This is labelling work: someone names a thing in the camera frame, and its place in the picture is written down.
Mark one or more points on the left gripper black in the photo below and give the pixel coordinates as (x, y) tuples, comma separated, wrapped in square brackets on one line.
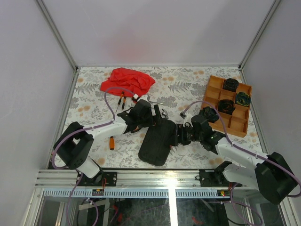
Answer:
[(151, 122)]

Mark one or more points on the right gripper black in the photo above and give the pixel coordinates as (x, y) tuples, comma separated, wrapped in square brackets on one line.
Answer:
[(180, 130)]

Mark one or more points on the black plastic tool case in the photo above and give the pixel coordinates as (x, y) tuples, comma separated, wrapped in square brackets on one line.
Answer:
[(157, 143)]

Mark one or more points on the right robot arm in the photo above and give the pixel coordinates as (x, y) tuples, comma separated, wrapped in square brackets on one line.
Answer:
[(268, 174)]

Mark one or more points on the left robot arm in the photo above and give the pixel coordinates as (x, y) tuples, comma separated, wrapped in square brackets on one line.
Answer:
[(74, 144)]

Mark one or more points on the steel claw hammer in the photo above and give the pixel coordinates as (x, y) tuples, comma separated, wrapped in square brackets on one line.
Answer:
[(164, 114)]

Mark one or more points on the dark floral rolled cloth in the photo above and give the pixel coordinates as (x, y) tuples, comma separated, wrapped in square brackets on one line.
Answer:
[(209, 114)]

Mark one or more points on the black orange rolled cloth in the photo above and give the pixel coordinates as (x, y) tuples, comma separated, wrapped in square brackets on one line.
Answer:
[(226, 106)]

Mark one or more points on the wooden compartment tray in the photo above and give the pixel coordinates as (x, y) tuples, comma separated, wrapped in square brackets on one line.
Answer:
[(235, 124)]

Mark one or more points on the small orange black screwdriver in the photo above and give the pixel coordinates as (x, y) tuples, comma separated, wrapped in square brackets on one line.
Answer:
[(120, 99)]

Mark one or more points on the red crumpled cloth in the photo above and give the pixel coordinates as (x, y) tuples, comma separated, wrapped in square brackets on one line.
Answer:
[(135, 81)]

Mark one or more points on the blue green rolled cloth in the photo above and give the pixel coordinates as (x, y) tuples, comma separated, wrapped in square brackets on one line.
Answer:
[(243, 99)]

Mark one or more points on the dark rolled cloth top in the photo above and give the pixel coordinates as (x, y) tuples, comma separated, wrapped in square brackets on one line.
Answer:
[(230, 84)]

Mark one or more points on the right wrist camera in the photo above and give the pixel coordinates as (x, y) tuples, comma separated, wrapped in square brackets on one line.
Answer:
[(186, 117)]

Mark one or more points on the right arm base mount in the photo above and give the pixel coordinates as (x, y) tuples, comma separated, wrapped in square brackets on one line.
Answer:
[(212, 178)]

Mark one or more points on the orange handled tool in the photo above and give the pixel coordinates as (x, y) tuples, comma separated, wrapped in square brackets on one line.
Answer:
[(111, 143)]

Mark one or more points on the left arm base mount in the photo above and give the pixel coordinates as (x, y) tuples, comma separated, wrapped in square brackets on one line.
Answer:
[(103, 179)]

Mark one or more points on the aluminium front rail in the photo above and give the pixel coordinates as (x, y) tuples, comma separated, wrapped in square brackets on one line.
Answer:
[(126, 178)]

